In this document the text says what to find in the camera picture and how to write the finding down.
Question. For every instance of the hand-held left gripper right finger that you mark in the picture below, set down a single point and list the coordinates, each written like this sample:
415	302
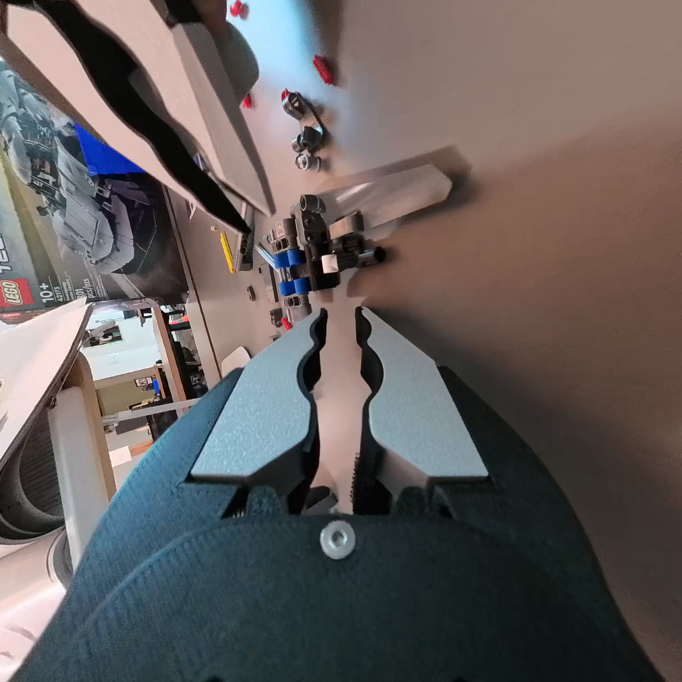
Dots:
421	421

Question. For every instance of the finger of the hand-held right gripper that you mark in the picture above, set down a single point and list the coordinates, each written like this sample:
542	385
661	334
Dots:
64	90
160	69

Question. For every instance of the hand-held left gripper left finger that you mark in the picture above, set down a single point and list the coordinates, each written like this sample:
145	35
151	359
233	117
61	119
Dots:
255	421

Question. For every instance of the dark grey lego lever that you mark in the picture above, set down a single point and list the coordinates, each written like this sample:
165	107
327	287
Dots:
309	137

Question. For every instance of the dark grey lego blade panel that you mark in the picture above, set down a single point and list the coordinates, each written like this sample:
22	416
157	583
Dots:
246	251

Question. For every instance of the blue grey lego assembly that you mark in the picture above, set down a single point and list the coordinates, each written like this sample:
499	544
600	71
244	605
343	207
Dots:
314	229

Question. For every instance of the lego set box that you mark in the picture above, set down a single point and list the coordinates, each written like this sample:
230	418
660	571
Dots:
106	224

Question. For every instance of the yellow lego axle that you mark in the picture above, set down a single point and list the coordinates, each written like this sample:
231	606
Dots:
228	252

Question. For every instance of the light grey lego axle connector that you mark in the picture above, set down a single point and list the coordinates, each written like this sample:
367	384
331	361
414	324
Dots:
308	161

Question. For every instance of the person's right hand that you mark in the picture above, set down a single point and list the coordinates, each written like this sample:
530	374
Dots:
242	58

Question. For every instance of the blue plastic bin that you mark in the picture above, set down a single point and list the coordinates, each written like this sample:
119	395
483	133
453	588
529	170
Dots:
101	154

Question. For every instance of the black metal shelving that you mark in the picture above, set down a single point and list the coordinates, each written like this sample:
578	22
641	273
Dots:
184	367

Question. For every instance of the orange bar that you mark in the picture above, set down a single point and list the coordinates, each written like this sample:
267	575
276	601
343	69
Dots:
180	318

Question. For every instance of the white rounded base plate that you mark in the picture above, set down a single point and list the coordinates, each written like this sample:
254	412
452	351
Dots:
237	359

